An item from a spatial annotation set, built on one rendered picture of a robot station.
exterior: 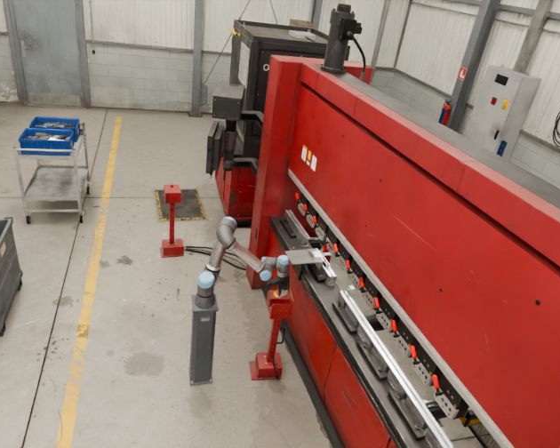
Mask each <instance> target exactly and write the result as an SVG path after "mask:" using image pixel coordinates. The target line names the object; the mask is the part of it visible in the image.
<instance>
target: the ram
mask: <svg viewBox="0 0 560 448"><path fill-rule="evenodd" d="M303 145H304V146H305V147H306V148H307V154H306V160H305V161H304V160H303V159H302V158H301V156H302V150H303ZM308 151H310V152H311V156H310V160H309V159H308ZM313 155H314V156H315V157H316V158H317V160H316V168H315V171H313V170H312V169H311V163H312V157H313ZM307 160H309V166H308V164H307ZM289 169H290V170H291V171H292V173H293V174H294V175H295V176H296V178H297V179H298V180H299V181H300V183H301V184H302V185H303V187H304V188H305V189H306V190H307V192H309V194H310V195H311V196H312V197H313V198H314V199H315V201H316V202H317V203H318V205H319V206H320V207H321V208H322V210H323V211H324V212H325V214H326V215H327V216H328V217H329V219H330V220H331V221H332V223H333V224H334V225H335V226H336V228H337V229H338V230H339V231H340V232H341V234H342V235H344V237H345V238H346V239H347V240H348V242H349V243H350V244H351V246H352V247H353V248H354V249H355V251H356V252H357V253H358V255H359V256H360V257H361V258H362V260H363V261H364V262H365V264H366V265H367V266H368V267H369V269H370V270H371V271H372V272H373V274H374V275H376V277H377V278H378V279H379V280H380V282H381V283H382V284H383V285H384V287H385V288H386V289H387V290H388V292H389V293H390V294H391V296H392V297H393V298H394V299H395V301H396V302H397V303H398V305H399V306H400V307H401V308H402V310H403V311H404V312H405V313H406V315H408V317H410V319H411V320H412V321H413V323H414V324H415V325H416V326H417V328H418V329H419V330H420V332H421V333H422V334H423V335H424V337H425V338H426V339H427V340H428V342H429V343H430V344H431V346H432V347H433V348H434V349H435V351H436V352H437V353H438V354H439V355H440V357H442V358H443V360H444V361H445V362H446V364H447V365H448V366H449V367H450V369H451V370H452V371H453V373H454V374H455V375H456V376H457V378H458V379H459V380H460V382H461V383H462V384H463V385H464V387H465V388H466V389H467V390H468V392H469V393H470V394H471V395H472V397H474V398H475V400H476V401H477V402H478V403H479V405H480V406H481V407H482V408H483V410H484V411H485V412H486V414H487V415H488V416H489V417H490V419H491V420H492V421H493V423H494V424H495V425H496V426H497V427H498V429H499V430H500V431H501V433H502V434H503V435H504V436H505V437H506V438H507V440H508V441H509V442H510V443H511V444H512V446H513V447H514V448H559V447H560V267H559V266H558V265H557V264H555V262H553V261H552V260H550V259H549V258H547V257H546V256H544V255H543V254H542V253H540V252H538V251H537V250H536V249H534V248H533V247H531V246H530V245H529V244H528V243H526V242H525V241H524V240H522V239H521V238H520V237H518V236H516V235H515V234H514V233H512V232H511V231H509V230H508V229H507V228H505V227H503V226H502V225H501V224H499V222H497V221H496V220H494V219H493V218H491V217H490V216H489V215H487V214H486V213H485V212H483V211H481V210H480V209H479V208H477V207H476V206H474V205H473V204H472V203H470V202H469V201H468V200H467V199H465V198H464V197H462V196H461V195H459V194H458V193H456V192H455V191H454V190H453V189H451V188H449V187H448V186H446V185H445V184H444V183H443V182H442V181H440V180H439V179H437V178H436V177H434V176H433V175H432V174H430V173H429V172H427V171H426V170H424V169H423V168H422V167H420V166H419V165H417V164H416V163H414V162H413V161H412V160H411V159H410V158H408V157H407V156H405V155H404V154H402V153H401V152H399V151H398V150H397V149H395V148H393V147H392V146H391V145H389V144H388V143H387V142H386V141H384V140H383V139H382V138H380V137H379V136H377V135H376V134H375V133H373V132H371V131H370V130H369V129H367V128H366V127H364V126H363V125H362V124H360V123H358V122H357V120H355V119H354V118H352V117H351V116H349V115H348V114H346V113H345V112H344V111H342V110H341V109H339V108H338V107H336V106H335V105H334V104H332V103H331V102H330V101H328V100H327V99H326V98H324V97H323V96H322V95H320V94H319V93H317V92H316V91H314V90H313V89H311V88H310V87H309V86H307V85H302V86H301V88H300V98H299V104H298V110H297V116H296V122H295V128H294V134H293V140H292V152H291V157H290V163H289ZM288 175H289V176H290V177H291V178H292V180H293V181H294V183H295V184H296V185H297V186H298V188H299V189H300V191H301V192H302V193H303V194H304V196H305V197H306V198H307V200H309V202H310V203H311V204H312V205H313V206H314V208H315V209H316V211H317V212H318V213H319V214H320V216H321V217H322V218H323V220H324V221H325V222H326V224H327V225H328V226H329V228H330V229H331V230H332V232H333V233H334V234H335V235H336V237H338V238H339V240H340V241H341V243H342V244H343V245H344V246H345V248H346V249H347V250H348V252H349V253H350V254H351V256H352V257H353V258H354V259H355V261H356V262H357V264H358V265H359V266H360V267H361V269H362V270H363V271H364V272H365V274H366V275H367V276H368V277H369V278H370V280H371V281H372V282H373V284H374V285H375V286H376V288H377V289H378V290H379V291H380V293H381V294H382V296H383V297H384V298H385V299H386V301H387V302H388V304H389V305H390V306H391V307H392V309H394V310H395V312H396V313H397V314H398V316H399V317H400V318H401V319H402V321H403V322H404V324H405V325H406V326H407V327H408V329H409V330H410V331H411V333H412V334H413V335H414V337H415V338H416V339H417V341H418V342H419V343H420V344H421V346H422V347H423V348H424V349H425V350H426V351H427V353H428V354H429V356H430V357H431V358H432V359H433V361H434V362H435V363H436V365H437V366H438V367H439V369H440V370H441V371H442V372H443V374H444V375H445V377H446V378H447V379H448V380H449V381H450V382H451V384H452V385H453V386H454V387H455V389H456V390H457V391H458V393H459V394H460V395H461V397H462V398H463V399H464V401H465V402H466V403H467V404H468V406H469V407H470V409H471V410H472V411H473V412H474V414H475V415H476V416H477V418H478V419H480V421H481V422H482V423H483V424H484V426H485V427H486V429H487V430H488V431H489V432H490V434H491V435H492V437H493V438H494V439H495V440H496V442H497V443H498V444H499V446H500V447H501V448H507V446H506V445H504V443H503V442H502V441H501V440H500V438H499V437H498V436H497V435H496V433H495V432H494V431H493V429H492V428H491V427H490V425H489V424H488V423H487V422H486V420H485V419H484V418H483V416H482V415H481V414H480V413H479V411H478V410H477V409H476V408H475V406H474V405H473V404H472V403H471V402H470V401H469V399H468V398H467V397H466V395H465V394H464V393H463V392H462V390H461V389H460V387H459V386H458V385H457V384H456V382H455V381H454V380H453V379H452V377H451V376H450V375H449V373H448V372H447V371H446V370H445V368H443V366H442V365H441V364H440V363H439V361H438V360H437V359H436V357H435V356H434V355H433V354H432V352H431V351H430V350H429V348H428V347H427V346H426V344H425V343H424V342H423V341H422V339H421V338H420V337H419V335H418V334H417V333H416V332H415V331H414V330H413V328H412V327H411V326H410V325H409V323H408V322H407V321H406V320H405V318H404V317H403V316H402V314H401V313H400V312H399V311H398V309H397V308H396V306H395V305H394V304H393V303H392V301H391V300H390V299H389V298H388V296H387V295H386V294H385V293H384V291H382V289H381V288H380V287H379V285H378V284H377V283H376V282H375V280H374V279H373V278H372V276H371V275H370V274H369V273H368V271H367V270H366V269H365V267H364V266H363V265H362V263H361V262H360V261H359V260H358V258H357V257H356V256H355V254H354V253H352V251H351V250H350V249H349V248H348V246H347V245H346V244H345V242H344V241H343V240H342V239H341V237H340V236H339V235H338V233H337V232H336V231H335V230H334V228H333V227H332V225H331V224H330V223H329V222H328V220H327V219H326V218H325V217H324V216H323V214H322V213H321V212H320V211H319V210H318V208H317V207H316V206H315V204H314V203H313V202H312V201H311V199H310V198H309V197H308V195H307V194H306V193H305V192H304V190H303V189H302V188H301V186H300V185H299V184H298V182H297V181H296V180H295V179H294V178H293V176H291V174H290V173H289V172H288Z"/></svg>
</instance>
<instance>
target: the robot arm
mask: <svg viewBox="0 0 560 448"><path fill-rule="evenodd" d="M236 226H237V223H236V221H235V220H234V219H233V218H231V217H225V218H223V219H222V220H221V221H220V224H219V226H218V228H217V229H216V237H217V239H216V242H215V245H214V247H213V250H212V254H211V257H210V259H209V260H208V261H206V263H205V266H204V271H203V273H201V274H200V275H199V276H198V278H197V294H196V296H195V301H194V303H195V305H196V306H197V307H198V308H203V309H207V308H211V307H213V306H214V304H215V297H214V295H213V288H214V285H215V283H216V280H217V278H218V276H219V274H220V269H221V261H222V258H223V255H224V253H225V251H226V249H227V250H230V251H232V252H233V253H234V254H235V255H236V256H238V257H239V258H240V259H241V260H243V261H244V262H245V263H246V264H248V265H249V266H250V267H251V268H253V269H254V270H255V271H256V272H258V273H259V274H260V279H261V280H263V281H268V280H269V279H270V277H271V276H272V271H273V268H277V278H275V279H272V280H270V281H268V282H267V286H268V288H270V287H272V286H274V285H276V284H277V296H278V298H279V299H280V297H282V296H285V295H286V293H285V290H290V275H289V274H288V265H289V258H288V257H287V256H286V255H280V256H279V257H278V258H271V257H262V258H261V260H259V259H258V258H257V257H256V256H254V255H253V254H252V253H251V252H249V251H248V250H247V249H246V248H245V247H243V246H242V245H241V244H240V243H238V242H237V240H236V238H235V237H234V233H235V230H236ZM288 286H289V287H288ZM287 288H289V289H287Z"/></svg>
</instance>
